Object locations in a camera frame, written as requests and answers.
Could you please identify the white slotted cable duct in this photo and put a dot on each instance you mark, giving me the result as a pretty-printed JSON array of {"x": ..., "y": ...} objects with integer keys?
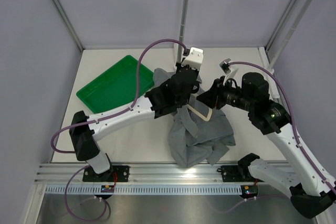
[{"x": 124, "y": 189}]

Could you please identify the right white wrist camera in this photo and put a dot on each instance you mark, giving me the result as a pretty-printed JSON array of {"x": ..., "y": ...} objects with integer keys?
[{"x": 229, "y": 71}]

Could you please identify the grey button-up shirt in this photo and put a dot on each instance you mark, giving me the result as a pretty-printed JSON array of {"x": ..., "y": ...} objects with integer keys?
[{"x": 192, "y": 140}]

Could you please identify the aluminium frame post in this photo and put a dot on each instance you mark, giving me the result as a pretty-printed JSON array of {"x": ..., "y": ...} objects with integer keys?
[
  {"x": 68, "y": 24},
  {"x": 280, "y": 24}
]

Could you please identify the aluminium frame post right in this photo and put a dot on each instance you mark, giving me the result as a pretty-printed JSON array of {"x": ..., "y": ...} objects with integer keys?
[{"x": 280, "y": 24}]

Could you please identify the cream hanger with metal hook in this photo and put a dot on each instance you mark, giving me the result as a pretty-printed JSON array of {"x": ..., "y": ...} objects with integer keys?
[{"x": 204, "y": 117}]

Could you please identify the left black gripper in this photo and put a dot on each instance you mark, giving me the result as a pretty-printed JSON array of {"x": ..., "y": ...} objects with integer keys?
[{"x": 178, "y": 66}]

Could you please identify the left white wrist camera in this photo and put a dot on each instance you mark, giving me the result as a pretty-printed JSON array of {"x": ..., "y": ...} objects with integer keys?
[{"x": 194, "y": 58}]

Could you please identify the aluminium mounting rail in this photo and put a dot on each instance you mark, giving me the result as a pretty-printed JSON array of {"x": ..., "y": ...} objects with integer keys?
[{"x": 139, "y": 173}]

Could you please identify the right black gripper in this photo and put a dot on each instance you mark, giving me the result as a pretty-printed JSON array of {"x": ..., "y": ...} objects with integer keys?
[{"x": 213, "y": 97}]

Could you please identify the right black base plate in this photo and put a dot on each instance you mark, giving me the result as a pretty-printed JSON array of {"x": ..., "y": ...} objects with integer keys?
[{"x": 236, "y": 173}]

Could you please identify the metal clothes rack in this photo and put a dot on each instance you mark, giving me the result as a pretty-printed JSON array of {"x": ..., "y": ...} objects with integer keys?
[{"x": 239, "y": 29}]

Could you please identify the green plastic tray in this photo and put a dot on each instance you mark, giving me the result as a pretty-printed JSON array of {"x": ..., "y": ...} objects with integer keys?
[{"x": 113, "y": 88}]

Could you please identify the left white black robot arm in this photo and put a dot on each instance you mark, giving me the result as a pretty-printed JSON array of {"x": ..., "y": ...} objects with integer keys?
[{"x": 167, "y": 98}]

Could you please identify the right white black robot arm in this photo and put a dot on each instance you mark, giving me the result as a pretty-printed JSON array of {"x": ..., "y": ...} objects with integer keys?
[{"x": 311, "y": 189}]

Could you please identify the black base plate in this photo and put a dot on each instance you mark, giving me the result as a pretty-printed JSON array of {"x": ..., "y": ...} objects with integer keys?
[
  {"x": 118, "y": 172},
  {"x": 236, "y": 173}
]

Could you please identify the aluminium frame post left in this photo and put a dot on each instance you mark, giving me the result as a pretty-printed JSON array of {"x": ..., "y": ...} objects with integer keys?
[{"x": 68, "y": 24}]

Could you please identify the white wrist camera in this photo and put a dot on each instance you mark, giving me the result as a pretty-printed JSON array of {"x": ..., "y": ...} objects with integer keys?
[
  {"x": 229, "y": 71},
  {"x": 194, "y": 58}
]

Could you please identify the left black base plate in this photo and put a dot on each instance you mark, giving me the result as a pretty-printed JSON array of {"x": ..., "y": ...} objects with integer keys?
[{"x": 118, "y": 172}]

